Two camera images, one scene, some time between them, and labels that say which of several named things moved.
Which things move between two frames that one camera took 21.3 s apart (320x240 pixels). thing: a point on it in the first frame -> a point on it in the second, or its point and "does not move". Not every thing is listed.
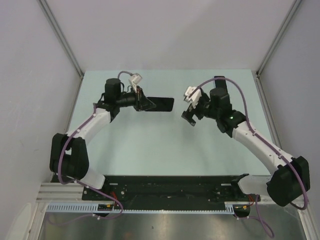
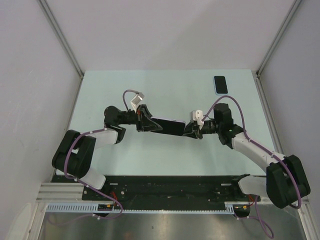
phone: x=162 y=104 -> x=170 y=126
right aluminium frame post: x=294 y=7 does not move
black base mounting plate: x=169 y=189 does not move
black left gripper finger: x=143 y=103 -> x=143 y=123
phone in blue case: x=221 y=83 does not move
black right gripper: x=189 y=114 -> x=195 y=131
